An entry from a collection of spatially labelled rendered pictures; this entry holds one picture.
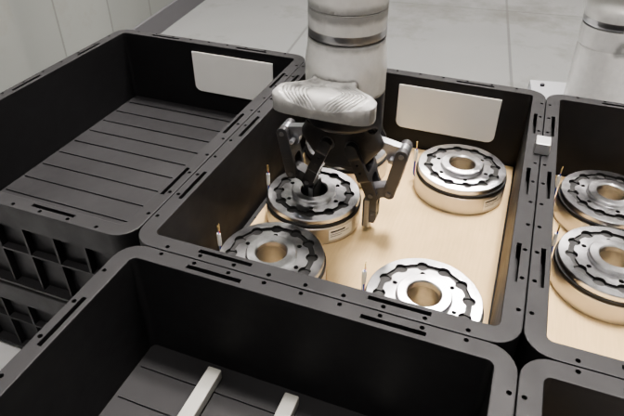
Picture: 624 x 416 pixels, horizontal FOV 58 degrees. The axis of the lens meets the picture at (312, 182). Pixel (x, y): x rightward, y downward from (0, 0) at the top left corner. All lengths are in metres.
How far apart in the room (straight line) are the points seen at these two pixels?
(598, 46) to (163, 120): 0.62
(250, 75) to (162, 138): 0.15
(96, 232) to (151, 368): 0.12
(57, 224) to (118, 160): 0.27
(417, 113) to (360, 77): 0.25
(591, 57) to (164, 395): 0.71
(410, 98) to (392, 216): 0.17
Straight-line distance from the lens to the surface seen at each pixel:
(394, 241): 0.61
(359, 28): 0.49
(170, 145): 0.79
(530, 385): 0.39
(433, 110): 0.74
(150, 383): 0.51
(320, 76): 0.51
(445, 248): 0.61
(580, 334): 0.57
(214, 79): 0.84
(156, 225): 0.49
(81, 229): 0.51
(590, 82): 0.92
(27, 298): 0.64
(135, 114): 0.88
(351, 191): 0.62
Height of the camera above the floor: 1.23
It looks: 35 degrees down
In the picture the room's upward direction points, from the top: straight up
